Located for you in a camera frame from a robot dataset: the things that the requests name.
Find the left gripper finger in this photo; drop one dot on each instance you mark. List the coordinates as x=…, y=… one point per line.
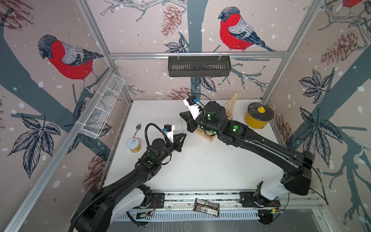
x=178, y=146
x=179, y=138

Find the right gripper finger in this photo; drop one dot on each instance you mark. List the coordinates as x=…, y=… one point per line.
x=187, y=117
x=192, y=126

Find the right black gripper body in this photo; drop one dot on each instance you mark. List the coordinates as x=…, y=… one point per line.
x=203, y=122

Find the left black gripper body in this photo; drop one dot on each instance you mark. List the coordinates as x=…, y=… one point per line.
x=168, y=149

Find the wooden jewelry display stand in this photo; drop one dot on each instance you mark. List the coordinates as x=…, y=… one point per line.
x=229, y=106

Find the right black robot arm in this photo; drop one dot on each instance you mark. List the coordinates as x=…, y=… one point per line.
x=296, y=166

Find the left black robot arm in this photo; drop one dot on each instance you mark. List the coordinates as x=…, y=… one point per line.
x=100, y=206

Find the yellow can with white lid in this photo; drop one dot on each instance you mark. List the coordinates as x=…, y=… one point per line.
x=134, y=145

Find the metal spoon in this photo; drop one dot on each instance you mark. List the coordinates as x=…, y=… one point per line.
x=138, y=127

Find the yellow pot with black lid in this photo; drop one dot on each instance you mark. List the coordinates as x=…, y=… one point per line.
x=258, y=115

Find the dark snack wrapper packet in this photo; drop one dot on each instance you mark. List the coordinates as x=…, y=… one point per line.
x=207, y=207

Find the small electronics board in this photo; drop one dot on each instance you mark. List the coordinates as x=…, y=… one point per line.
x=143, y=215

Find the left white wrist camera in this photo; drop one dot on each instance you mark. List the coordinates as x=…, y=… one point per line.
x=169, y=132

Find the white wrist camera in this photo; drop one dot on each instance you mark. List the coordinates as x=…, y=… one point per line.
x=169, y=132
x=192, y=104

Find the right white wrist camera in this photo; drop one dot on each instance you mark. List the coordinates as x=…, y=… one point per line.
x=192, y=104

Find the black hanging wire basket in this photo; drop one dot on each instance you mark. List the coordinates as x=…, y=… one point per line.
x=197, y=66

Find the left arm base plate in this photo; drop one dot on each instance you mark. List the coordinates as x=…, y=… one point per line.
x=153, y=201

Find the white mesh wall shelf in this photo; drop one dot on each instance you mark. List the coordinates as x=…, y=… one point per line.
x=102, y=106

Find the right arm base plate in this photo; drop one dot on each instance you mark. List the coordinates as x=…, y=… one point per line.
x=257, y=200

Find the black round fixture under rail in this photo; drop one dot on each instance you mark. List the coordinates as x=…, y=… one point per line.
x=265, y=217

